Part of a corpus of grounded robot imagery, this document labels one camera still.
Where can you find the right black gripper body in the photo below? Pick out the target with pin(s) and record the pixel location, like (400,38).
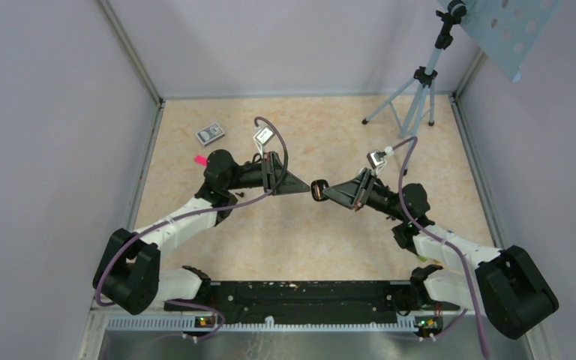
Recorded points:
(382,199)

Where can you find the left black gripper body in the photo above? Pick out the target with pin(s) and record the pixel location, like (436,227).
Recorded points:
(249,175)

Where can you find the black earbud charging case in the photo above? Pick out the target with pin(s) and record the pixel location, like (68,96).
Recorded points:
(317,189)

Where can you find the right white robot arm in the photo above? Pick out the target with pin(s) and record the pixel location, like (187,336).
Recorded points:
(504,284)

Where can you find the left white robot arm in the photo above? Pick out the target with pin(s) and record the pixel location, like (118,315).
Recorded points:
(128,274)

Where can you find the pink marker pen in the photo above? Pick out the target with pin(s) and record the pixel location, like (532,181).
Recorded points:
(200,160)

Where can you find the grey playing card box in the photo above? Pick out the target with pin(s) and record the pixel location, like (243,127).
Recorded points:
(210,134)

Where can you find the light blue tripod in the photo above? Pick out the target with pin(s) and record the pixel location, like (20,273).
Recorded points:
(423,102)

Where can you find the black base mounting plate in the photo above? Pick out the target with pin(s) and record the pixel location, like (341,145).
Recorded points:
(344,302)

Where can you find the perforated blue metal panel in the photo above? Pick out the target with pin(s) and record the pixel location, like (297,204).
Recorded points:
(505,30)

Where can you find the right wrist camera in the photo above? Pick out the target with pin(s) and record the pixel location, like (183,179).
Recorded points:
(377,158)

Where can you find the white cable duct rail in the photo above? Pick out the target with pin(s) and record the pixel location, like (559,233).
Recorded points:
(189,323)

